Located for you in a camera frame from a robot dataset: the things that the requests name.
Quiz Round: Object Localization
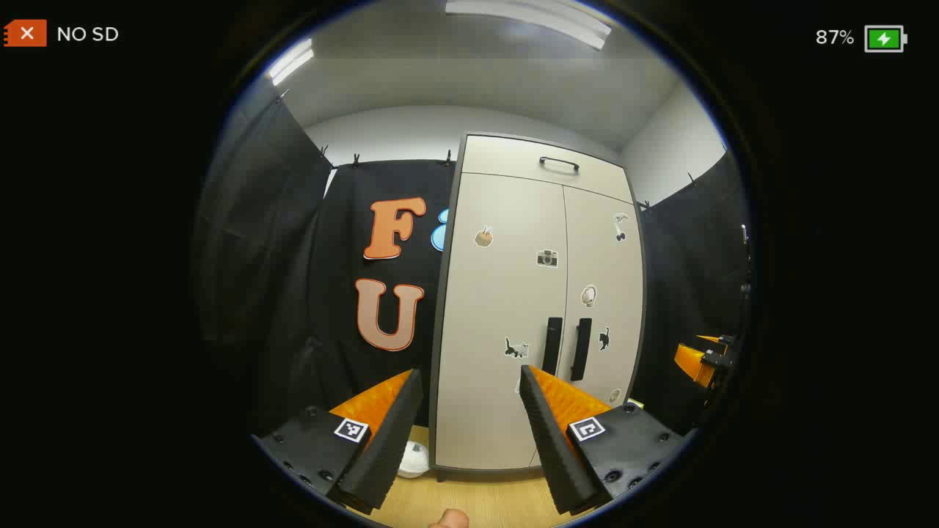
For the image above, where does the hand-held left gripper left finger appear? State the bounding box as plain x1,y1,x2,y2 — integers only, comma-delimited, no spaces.
251,368,425,514

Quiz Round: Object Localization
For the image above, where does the white shoe cabinet door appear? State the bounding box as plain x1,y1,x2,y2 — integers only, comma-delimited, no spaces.
434,172,567,470
530,187,645,470

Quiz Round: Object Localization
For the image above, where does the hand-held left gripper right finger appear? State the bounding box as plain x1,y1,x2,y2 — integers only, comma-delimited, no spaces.
519,364,687,516

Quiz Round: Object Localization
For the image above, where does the white cabinet drawer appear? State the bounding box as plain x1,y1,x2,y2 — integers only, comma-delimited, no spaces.
461,136,633,202

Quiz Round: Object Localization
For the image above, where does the long ceiling light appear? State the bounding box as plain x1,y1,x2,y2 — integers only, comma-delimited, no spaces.
444,0,613,51
266,38,316,87

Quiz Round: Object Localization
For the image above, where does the white round object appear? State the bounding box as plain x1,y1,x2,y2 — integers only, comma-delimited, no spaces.
396,440,430,480

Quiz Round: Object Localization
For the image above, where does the white double-door shoe cabinet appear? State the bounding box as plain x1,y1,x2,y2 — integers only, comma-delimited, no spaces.
429,132,648,481

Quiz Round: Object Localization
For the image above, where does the black backdrop cloth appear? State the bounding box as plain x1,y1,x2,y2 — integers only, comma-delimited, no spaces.
192,92,750,441

